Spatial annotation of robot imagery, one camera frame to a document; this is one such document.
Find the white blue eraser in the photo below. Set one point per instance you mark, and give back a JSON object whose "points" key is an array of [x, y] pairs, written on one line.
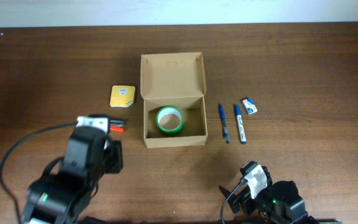
{"points": [[249, 105]]}

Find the green tape roll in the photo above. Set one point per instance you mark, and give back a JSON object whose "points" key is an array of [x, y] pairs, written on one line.
{"points": [[169, 120]]}

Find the cardboard box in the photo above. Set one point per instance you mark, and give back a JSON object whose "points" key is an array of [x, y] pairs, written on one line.
{"points": [[174, 79]]}

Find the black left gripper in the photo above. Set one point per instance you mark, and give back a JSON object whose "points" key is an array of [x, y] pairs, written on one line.
{"points": [[114, 156]]}

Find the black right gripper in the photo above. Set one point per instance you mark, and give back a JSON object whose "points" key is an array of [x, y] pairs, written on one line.
{"points": [[235, 200]]}

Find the blue ballpoint pen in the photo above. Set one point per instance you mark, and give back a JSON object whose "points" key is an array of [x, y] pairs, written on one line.
{"points": [[223, 121]]}

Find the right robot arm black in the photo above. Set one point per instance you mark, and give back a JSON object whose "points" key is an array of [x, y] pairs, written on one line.
{"points": [[278, 203]]}

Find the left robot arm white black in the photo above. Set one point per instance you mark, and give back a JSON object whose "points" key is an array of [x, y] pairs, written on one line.
{"points": [[61, 197]]}

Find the blue white marker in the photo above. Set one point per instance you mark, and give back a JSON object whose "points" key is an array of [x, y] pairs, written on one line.
{"points": [[240, 125]]}

